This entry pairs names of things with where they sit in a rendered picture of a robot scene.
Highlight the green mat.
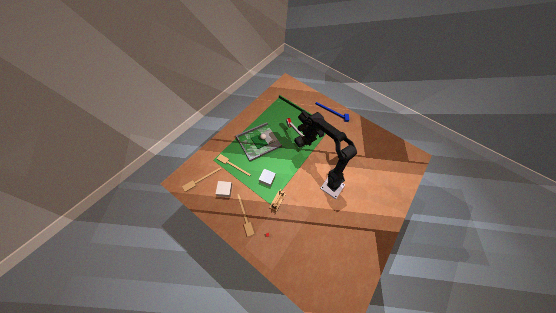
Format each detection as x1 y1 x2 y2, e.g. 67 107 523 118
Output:
214 98 326 204

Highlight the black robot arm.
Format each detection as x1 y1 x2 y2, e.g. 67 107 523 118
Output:
298 110 357 192

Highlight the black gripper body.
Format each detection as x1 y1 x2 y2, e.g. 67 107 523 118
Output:
294 129 324 147

